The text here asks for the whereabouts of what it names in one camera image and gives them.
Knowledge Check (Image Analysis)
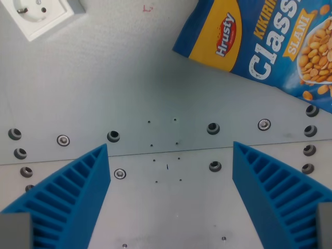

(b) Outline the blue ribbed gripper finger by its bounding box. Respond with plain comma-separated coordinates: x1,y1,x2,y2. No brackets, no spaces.
232,141,332,249
0,143,112,249

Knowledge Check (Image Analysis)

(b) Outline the silver hex screw with washer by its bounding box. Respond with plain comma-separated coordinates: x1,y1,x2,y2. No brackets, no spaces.
56,134,71,147
113,168,127,180
257,118,272,132

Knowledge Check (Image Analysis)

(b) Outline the blue Hrusty peanut bag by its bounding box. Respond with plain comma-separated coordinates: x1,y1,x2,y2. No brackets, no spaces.
172,0,332,115

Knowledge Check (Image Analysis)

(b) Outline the white power socket gray base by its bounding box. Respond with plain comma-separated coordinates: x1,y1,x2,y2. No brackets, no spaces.
0,0,87,43

